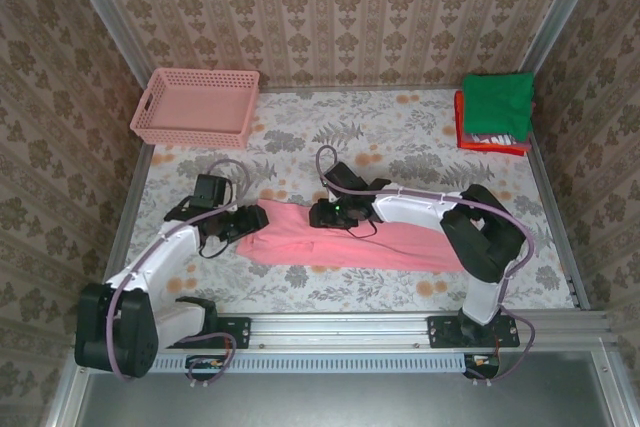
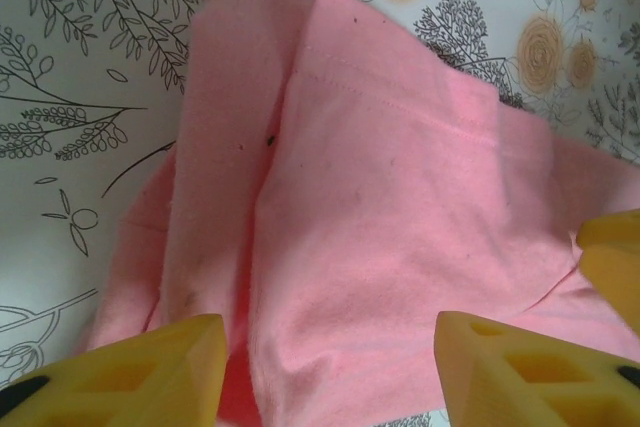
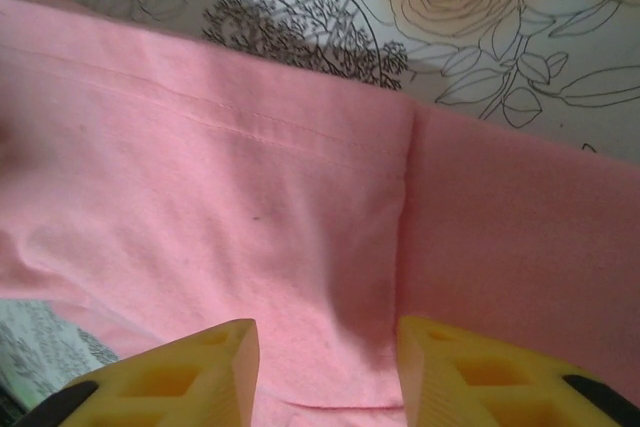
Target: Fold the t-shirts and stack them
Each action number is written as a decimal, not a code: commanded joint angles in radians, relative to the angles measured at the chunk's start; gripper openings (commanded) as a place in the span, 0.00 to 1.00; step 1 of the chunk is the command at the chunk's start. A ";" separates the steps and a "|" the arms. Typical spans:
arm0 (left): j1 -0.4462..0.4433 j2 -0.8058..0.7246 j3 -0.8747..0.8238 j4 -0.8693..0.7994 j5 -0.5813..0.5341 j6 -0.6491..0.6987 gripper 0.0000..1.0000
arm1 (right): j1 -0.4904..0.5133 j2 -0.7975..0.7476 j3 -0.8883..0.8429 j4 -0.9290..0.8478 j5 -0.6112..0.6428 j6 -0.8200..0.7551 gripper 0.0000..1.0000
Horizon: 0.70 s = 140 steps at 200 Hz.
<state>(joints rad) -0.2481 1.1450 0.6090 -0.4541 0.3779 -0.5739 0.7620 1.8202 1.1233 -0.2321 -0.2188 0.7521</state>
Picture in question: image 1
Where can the pink t-shirt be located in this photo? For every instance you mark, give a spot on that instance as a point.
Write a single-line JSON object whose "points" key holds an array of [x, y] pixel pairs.
{"points": [[350, 249]]}

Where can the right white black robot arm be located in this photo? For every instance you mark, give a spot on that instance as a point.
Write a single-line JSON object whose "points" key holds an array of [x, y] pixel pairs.
{"points": [[410, 212]]}

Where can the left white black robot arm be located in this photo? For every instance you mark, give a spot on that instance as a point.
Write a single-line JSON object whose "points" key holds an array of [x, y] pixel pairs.
{"points": [[135, 332]]}

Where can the floral patterned table cover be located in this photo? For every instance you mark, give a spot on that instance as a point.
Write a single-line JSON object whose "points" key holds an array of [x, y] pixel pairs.
{"points": [[350, 292]]}

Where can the pink plastic mesh basket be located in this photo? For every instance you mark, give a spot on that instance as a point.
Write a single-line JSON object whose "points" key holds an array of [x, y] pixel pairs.
{"points": [[195, 117]]}

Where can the orange folded t-shirt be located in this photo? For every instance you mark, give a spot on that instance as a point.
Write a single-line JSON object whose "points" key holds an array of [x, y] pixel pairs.
{"points": [[458, 122]]}

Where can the black base connector port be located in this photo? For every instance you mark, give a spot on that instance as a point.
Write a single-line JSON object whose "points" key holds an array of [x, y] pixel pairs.
{"points": [[205, 369], [482, 369]]}

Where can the grey printed folded t-shirt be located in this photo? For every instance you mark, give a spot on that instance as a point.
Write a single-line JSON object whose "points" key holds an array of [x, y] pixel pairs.
{"points": [[492, 140]]}

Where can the green folded t-shirt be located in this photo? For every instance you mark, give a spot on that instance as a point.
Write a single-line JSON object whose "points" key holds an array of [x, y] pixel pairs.
{"points": [[495, 107]]}

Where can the grey sheet metal panel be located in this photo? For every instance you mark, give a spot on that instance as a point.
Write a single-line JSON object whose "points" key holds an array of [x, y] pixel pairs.
{"points": [[340, 402]]}

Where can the right black wrist camera box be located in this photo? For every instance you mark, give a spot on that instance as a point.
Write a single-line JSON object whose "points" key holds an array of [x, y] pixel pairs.
{"points": [[347, 177]]}

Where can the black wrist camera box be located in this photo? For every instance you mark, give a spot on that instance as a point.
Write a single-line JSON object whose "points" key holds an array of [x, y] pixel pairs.
{"points": [[347, 177], [210, 192]]}

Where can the left black wrist camera box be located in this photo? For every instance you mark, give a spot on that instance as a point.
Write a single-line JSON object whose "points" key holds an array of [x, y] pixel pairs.
{"points": [[210, 192]]}

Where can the aluminium side rail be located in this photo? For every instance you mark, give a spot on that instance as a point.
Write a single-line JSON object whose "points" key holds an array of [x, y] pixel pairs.
{"points": [[132, 197], [547, 197]]}

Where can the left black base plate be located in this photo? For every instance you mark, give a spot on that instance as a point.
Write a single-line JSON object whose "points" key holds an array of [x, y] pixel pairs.
{"points": [[240, 332]]}

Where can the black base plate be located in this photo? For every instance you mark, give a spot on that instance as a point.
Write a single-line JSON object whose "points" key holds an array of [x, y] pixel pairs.
{"points": [[440, 332], [240, 332]]}

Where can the aluminium front rail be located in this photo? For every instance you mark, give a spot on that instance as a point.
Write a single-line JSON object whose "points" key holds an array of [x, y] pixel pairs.
{"points": [[340, 329]]}

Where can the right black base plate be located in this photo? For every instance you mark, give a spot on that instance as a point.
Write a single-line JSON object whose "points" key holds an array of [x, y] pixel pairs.
{"points": [[440, 332]]}

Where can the aluminium frame post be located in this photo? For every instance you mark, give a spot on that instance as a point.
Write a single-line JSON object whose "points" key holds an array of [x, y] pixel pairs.
{"points": [[562, 9], [113, 17]]}

